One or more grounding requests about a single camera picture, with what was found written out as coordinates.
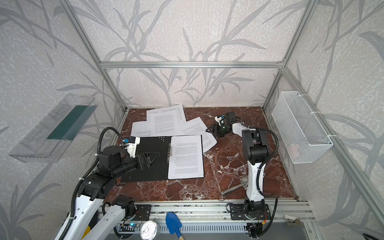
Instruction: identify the teal folder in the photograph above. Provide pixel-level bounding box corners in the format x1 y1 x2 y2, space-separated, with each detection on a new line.
121 135 205 183

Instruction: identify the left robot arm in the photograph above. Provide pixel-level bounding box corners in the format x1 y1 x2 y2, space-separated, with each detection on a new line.
56 127 162 240

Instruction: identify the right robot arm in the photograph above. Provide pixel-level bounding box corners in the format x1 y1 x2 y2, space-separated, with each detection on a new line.
206 112 279 221

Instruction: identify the blue trowel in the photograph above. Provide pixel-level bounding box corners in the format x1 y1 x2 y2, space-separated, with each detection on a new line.
166 212 184 240

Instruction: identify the green circuit board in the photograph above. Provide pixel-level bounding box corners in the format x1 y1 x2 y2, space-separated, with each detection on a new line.
118 222 142 233

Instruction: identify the silver round can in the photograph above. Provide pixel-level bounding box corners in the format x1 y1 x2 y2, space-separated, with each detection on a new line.
140 221 161 240

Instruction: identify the yellow black glove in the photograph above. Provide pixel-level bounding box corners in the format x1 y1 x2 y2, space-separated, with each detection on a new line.
82 226 92 239

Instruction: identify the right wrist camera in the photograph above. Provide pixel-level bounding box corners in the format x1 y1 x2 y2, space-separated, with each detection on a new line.
215 115 226 126

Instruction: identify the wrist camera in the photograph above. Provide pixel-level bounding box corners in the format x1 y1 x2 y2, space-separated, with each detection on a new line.
123 137 141 159
215 115 226 126

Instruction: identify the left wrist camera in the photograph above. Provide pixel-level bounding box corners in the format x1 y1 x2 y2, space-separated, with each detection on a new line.
123 137 141 159

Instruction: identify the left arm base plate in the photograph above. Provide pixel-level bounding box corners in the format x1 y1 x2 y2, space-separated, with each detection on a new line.
129 204 152 222

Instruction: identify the white wire basket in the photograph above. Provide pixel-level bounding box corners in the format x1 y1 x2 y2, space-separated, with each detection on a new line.
272 91 333 164

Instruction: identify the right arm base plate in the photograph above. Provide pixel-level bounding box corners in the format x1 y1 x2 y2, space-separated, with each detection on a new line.
226 203 273 221

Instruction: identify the clear plastic wall tray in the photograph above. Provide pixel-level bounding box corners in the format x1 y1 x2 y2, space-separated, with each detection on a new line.
9 94 98 163

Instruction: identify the aluminium frame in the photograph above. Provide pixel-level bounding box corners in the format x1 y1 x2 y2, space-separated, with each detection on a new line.
60 1 384 224

